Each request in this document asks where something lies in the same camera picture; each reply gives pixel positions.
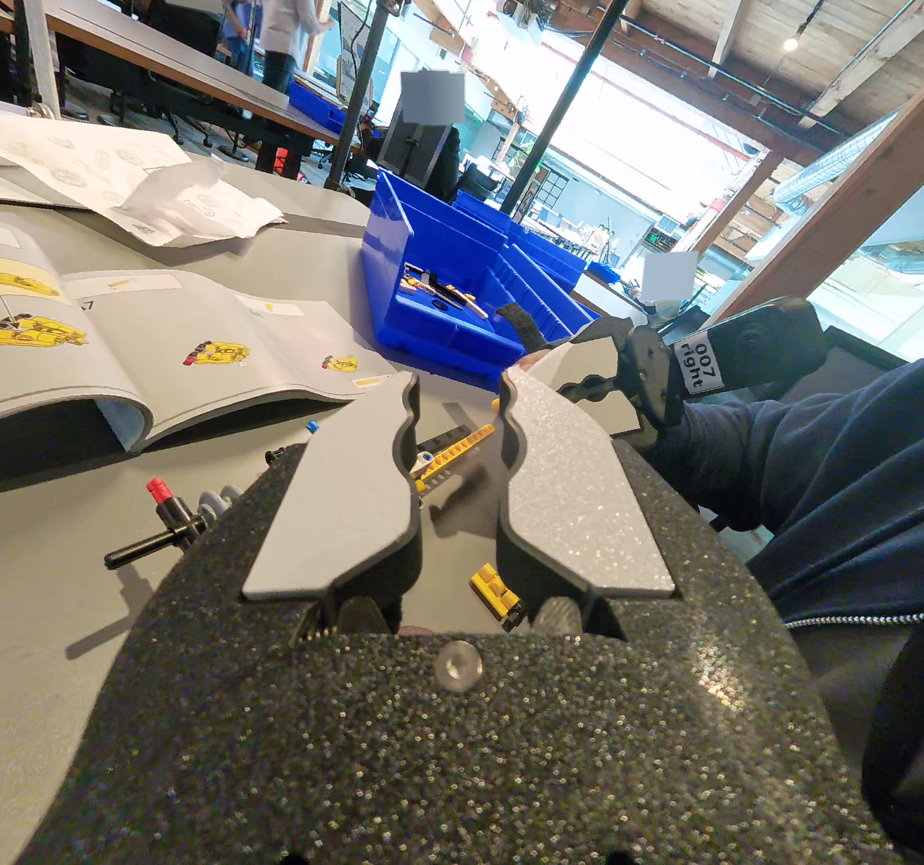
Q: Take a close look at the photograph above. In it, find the black computer monitor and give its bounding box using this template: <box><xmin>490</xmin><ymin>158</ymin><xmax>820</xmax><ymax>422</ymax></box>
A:
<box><xmin>377</xmin><ymin>118</ymin><xmax>463</xmax><ymax>202</ymax></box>

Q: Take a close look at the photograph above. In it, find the person's navy jacket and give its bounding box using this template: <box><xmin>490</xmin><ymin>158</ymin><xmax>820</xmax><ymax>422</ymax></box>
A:
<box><xmin>751</xmin><ymin>490</ymin><xmax>924</xmax><ymax>837</ymax></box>

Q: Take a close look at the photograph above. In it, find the lego technic vehicle model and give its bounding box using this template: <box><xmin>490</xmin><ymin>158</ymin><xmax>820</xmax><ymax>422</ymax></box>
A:
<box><xmin>104</xmin><ymin>418</ymin><xmax>501</xmax><ymax>572</ymax></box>

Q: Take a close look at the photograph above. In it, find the lego instruction booklet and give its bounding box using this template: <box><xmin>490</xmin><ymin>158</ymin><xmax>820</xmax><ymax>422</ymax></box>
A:
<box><xmin>0</xmin><ymin>219</ymin><xmax>398</xmax><ymax>455</ymax></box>

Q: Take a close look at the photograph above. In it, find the long background table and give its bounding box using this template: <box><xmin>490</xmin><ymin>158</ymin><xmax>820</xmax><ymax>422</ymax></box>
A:
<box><xmin>0</xmin><ymin>0</ymin><xmax>365</xmax><ymax>159</ymax></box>

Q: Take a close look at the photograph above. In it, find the small yellow lego brick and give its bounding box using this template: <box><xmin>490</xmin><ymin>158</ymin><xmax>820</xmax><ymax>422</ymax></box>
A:
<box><xmin>469</xmin><ymin>563</ymin><xmax>528</xmax><ymax>633</ymax></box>

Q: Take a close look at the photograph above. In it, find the person's right forearm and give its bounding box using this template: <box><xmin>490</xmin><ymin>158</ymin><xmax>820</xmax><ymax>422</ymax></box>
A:
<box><xmin>642</xmin><ymin>358</ymin><xmax>924</xmax><ymax>534</ymax></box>

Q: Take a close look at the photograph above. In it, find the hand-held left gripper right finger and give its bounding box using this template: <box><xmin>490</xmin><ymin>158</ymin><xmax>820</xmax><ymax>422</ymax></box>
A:
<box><xmin>497</xmin><ymin>366</ymin><xmax>677</xmax><ymax>598</ymax></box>

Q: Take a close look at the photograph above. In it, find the flat white printed paper bag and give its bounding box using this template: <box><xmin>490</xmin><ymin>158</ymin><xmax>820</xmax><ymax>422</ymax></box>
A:
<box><xmin>0</xmin><ymin>113</ymin><xmax>190</xmax><ymax>211</ymax></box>

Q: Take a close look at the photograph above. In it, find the blue plastic parts bin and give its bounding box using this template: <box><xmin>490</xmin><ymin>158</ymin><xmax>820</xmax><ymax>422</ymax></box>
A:
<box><xmin>359</xmin><ymin>171</ymin><xmax>600</xmax><ymax>391</ymax></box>

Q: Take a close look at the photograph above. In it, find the black stand pole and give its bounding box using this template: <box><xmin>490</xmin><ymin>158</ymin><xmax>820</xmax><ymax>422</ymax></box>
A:
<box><xmin>500</xmin><ymin>0</ymin><xmax>661</xmax><ymax>215</ymax></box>
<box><xmin>326</xmin><ymin>0</ymin><xmax>414</xmax><ymax>191</ymax></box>

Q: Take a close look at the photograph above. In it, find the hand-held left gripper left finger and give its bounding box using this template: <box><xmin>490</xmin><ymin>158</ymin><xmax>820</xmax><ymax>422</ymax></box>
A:
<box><xmin>242</xmin><ymin>370</ymin><xmax>424</xmax><ymax>604</ymax></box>

